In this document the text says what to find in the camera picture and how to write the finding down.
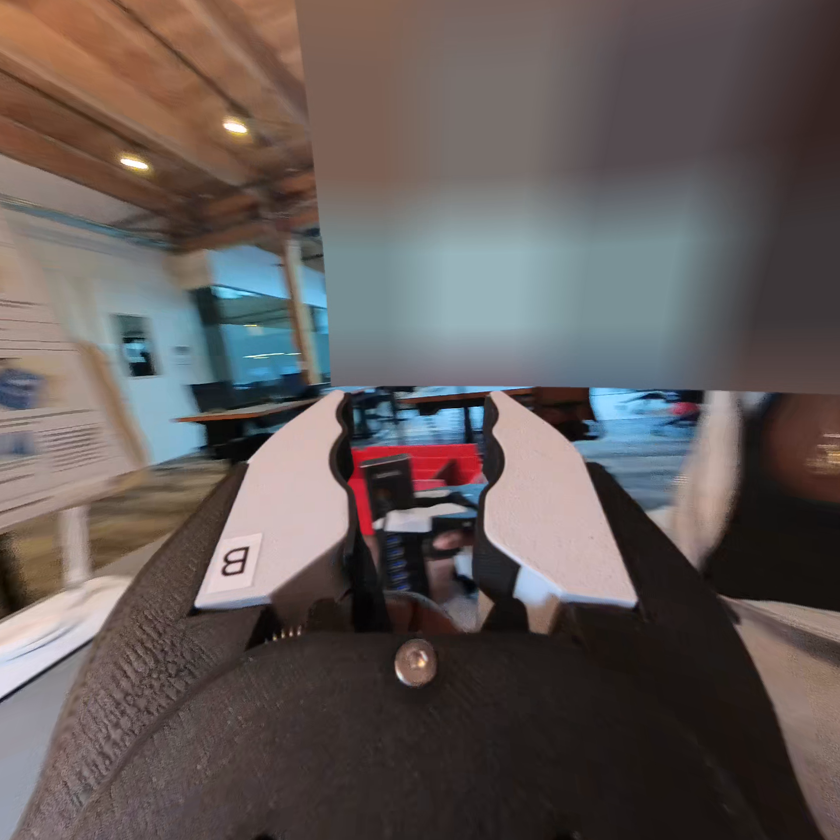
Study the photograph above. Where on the white door with phone sign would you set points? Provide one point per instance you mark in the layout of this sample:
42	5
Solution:
138	348

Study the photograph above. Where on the wooden office desk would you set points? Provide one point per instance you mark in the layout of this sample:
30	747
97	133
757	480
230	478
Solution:
249	410

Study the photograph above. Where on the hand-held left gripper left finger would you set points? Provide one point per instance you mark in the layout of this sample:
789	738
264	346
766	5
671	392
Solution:
282	499

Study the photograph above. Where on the round ceiling light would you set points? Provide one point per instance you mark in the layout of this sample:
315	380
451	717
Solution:
134	163
235	125

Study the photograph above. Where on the clear sign stand white base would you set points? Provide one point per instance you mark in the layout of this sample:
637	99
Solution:
75	544

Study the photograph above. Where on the wooden post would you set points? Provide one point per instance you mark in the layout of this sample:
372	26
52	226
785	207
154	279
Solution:
298	315

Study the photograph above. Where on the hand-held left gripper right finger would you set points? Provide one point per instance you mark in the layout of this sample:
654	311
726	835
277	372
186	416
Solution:
551	518

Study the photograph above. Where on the instruction sign board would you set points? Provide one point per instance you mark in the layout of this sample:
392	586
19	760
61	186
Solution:
52	426

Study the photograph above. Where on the black usb hub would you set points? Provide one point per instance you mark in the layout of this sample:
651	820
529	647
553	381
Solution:
387	482

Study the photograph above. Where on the red plastic bin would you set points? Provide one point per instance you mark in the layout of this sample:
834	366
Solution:
433	459

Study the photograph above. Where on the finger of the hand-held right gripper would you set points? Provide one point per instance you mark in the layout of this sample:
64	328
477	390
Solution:
407	522

